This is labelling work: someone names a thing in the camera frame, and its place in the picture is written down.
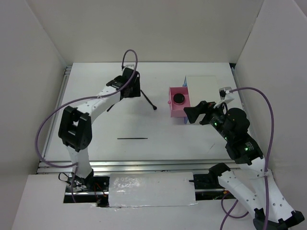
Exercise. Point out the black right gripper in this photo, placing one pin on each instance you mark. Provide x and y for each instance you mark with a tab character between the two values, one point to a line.
205	107

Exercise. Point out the black lid cosmetic jar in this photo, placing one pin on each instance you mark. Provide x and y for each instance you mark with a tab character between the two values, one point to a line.
178	99

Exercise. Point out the white drawer organizer box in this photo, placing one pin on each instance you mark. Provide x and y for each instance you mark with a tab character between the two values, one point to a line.
202	88

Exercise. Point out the white foil-taped cover panel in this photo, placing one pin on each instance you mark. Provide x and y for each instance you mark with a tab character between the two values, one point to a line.
159	189

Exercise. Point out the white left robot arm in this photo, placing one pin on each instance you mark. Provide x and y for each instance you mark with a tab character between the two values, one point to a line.
75	128

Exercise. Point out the blue drawer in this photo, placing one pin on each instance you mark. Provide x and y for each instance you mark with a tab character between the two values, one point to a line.
185	82

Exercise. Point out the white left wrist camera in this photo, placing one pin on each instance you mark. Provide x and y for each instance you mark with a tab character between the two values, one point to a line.
130	66

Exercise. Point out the black angled makeup brush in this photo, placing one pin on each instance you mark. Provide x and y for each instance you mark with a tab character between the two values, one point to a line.
148	100

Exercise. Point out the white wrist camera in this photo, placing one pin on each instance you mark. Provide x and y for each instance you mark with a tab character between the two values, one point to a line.
225	96
130	66

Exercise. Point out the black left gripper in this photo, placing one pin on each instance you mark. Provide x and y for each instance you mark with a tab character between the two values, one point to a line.
136	91

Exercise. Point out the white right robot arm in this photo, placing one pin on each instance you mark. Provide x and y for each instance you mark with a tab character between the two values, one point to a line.
266	204

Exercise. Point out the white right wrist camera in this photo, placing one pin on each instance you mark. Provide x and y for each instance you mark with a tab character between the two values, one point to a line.
225	96

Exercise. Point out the pink drawer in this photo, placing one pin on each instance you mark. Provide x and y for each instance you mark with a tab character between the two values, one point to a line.
175	110

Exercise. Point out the aluminium frame rail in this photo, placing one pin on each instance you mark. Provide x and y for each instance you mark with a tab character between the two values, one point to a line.
104	167

